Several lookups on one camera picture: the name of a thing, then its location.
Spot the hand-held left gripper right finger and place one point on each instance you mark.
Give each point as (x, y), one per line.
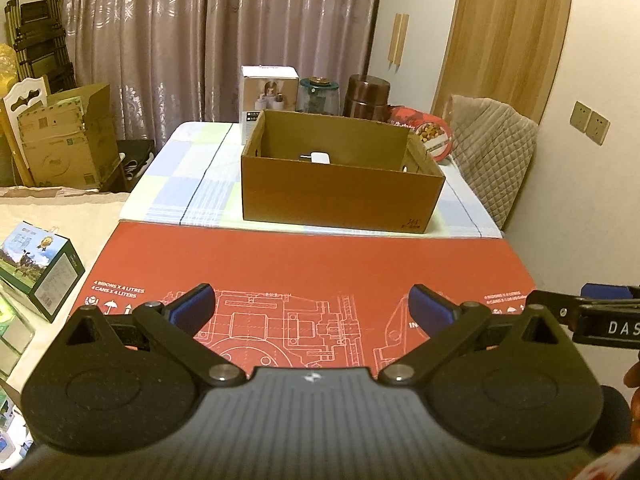
(432, 307)

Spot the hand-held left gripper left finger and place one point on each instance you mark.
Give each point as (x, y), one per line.
(192, 307)

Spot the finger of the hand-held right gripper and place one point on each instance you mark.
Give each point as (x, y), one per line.
(610, 291)
(555, 307)

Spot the brown cardboard box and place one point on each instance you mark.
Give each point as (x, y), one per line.
(325, 195)

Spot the white power adapter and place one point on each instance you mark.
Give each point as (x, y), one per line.
(320, 157)

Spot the person's right forearm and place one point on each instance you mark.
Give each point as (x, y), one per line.
(615, 465)

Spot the person's right hand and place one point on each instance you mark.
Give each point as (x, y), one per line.
(634, 375)

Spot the checkered bedsheet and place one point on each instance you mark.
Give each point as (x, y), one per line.
(200, 185)

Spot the beige quilted blanket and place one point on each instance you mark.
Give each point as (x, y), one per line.
(75, 220)

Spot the beige quilted chair cover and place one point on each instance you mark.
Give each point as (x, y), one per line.
(495, 160)

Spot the red instant rice bowl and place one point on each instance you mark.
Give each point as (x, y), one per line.
(430, 132)

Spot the green packet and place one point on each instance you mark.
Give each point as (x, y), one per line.
(12, 330)

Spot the printed cardboard carton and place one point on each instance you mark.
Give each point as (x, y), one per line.
(65, 155)

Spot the brown metal thermos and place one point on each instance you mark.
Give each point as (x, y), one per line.
(365, 97)

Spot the white product box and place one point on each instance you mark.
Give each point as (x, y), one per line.
(265, 92)

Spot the glass jar with green lid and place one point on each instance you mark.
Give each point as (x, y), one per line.
(320, 95)

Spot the white cutout board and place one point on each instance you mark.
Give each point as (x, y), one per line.
(25, 92)

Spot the wooden door panel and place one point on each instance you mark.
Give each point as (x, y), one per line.
(505, 35)

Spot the mauve patterned curtain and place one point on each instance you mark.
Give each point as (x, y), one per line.
(295, 15)
(135, 35)

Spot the yellow plastic bag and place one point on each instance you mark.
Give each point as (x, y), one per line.
(10, 70)

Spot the dark folding ladder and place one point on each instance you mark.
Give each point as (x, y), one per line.
(40, 30)

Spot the beige wall socket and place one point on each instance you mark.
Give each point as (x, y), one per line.
(581, 116)
(598, 128)

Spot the wooden wall strip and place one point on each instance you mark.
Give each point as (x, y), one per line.
(395, 40)
(404, 40)

